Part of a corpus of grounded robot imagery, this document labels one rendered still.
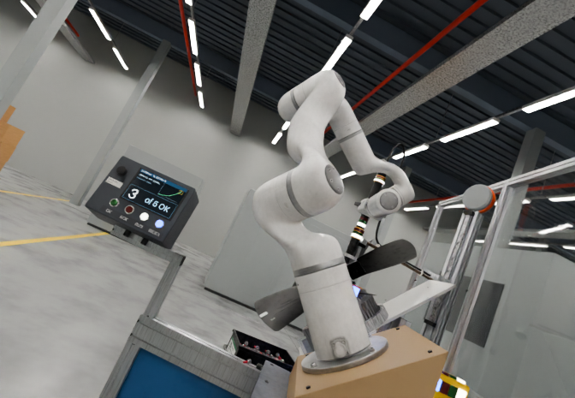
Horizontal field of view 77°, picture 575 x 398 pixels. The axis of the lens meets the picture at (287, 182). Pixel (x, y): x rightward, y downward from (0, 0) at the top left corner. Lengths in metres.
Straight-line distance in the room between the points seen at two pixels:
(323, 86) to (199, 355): 0.84
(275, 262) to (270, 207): 6.20
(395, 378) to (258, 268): 6.33
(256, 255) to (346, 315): 6.19
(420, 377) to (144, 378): 0.79
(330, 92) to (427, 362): 0.69
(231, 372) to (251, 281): 5.87
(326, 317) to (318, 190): 0.26
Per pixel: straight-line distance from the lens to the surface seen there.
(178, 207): 1.12
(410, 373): 0.72
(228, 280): 6.97
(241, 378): 1.16
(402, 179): 1.28
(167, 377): 1.22
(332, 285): 0.78
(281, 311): 1.49
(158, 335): 1.18
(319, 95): 1.03
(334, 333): 0.79
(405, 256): 1.59
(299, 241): 0.79
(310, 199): 0.77
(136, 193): 1.16
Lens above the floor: 1.19
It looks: 10 degrees up
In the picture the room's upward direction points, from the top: 25 degrees clockwise
